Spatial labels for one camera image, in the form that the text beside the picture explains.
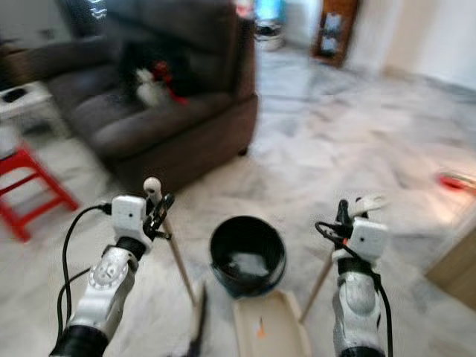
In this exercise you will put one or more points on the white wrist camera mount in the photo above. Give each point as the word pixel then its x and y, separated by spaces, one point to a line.
pixel 370 238
pixel 129 216

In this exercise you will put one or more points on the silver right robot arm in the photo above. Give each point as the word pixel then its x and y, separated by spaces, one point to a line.
pixel 357 305

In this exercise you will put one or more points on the red flat object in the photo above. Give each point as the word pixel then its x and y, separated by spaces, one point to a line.
pixel 460 183

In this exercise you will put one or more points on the red plastic stool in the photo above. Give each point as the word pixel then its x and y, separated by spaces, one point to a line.
pixel 26 167

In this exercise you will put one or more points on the black plastic bucket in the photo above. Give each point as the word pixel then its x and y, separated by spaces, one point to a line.
pixel 274 249

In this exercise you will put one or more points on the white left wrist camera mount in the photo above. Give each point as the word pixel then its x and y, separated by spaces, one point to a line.
pixel 129 216

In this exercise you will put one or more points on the white and red toy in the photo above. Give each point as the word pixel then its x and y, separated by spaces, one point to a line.
pixel 149 91

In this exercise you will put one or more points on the small orange scrap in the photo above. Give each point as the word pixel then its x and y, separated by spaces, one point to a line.
pixel 261 328

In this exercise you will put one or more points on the white side table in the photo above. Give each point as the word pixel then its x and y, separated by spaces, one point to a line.
pixel 33 104

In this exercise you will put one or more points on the wooden broom with black brush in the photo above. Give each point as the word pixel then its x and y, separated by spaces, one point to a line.
pixel 181 256

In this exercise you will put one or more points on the brown fabric sofa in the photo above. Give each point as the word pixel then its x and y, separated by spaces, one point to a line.
pixel 193 119

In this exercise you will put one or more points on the light wooden furniture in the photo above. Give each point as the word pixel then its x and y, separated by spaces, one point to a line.
pixel 454 271

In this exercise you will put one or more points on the brown wooden cabinet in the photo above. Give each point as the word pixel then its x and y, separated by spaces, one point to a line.
pixel 336 33

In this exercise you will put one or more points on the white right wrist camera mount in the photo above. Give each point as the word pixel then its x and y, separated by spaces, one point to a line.
pixel 370 238

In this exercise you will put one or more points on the white appliance with blue screen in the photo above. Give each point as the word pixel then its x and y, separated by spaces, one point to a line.
pixel 269 28

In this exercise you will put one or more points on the white paper scrap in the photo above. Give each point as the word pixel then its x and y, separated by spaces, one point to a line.
pixel 247 264

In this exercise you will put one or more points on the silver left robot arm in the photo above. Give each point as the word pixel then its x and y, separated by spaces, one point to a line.
pixel 108 290

